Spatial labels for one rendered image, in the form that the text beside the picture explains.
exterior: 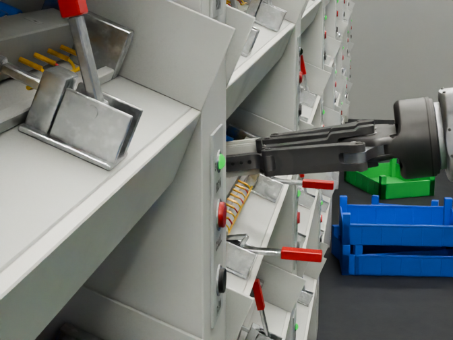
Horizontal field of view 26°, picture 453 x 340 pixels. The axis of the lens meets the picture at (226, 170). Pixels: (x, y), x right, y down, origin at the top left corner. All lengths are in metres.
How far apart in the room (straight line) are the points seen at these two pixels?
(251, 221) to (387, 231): 1.52
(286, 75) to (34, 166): 0.91
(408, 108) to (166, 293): 0.40
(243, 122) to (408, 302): 1.18
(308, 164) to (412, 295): 1.54
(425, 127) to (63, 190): 0.59
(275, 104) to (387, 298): 1.19
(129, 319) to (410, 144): 0.40
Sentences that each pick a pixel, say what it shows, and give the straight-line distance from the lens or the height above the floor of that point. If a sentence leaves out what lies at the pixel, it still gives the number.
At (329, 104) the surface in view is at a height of 0.40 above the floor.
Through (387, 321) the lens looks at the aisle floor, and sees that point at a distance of 2.24.
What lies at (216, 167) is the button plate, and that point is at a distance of 0.60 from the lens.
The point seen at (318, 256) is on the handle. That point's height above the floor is 0.55.
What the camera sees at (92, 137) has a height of 0.73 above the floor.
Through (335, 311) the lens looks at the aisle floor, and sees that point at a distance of 2.29.
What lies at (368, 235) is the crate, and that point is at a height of 0.11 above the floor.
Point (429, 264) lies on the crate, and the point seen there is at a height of 0.03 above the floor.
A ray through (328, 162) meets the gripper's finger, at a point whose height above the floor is 0.62.
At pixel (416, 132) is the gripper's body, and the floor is 0.64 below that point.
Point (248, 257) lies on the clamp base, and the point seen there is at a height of 0.55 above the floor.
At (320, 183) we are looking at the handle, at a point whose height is 0.55.
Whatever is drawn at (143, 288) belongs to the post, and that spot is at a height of 0.61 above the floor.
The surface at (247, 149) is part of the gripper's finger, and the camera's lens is 0.94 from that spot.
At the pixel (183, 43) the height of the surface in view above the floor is 0.75.
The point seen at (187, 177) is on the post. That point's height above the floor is 0.68.
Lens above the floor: 0.80
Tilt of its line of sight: 12 degrees down
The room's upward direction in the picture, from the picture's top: straight up
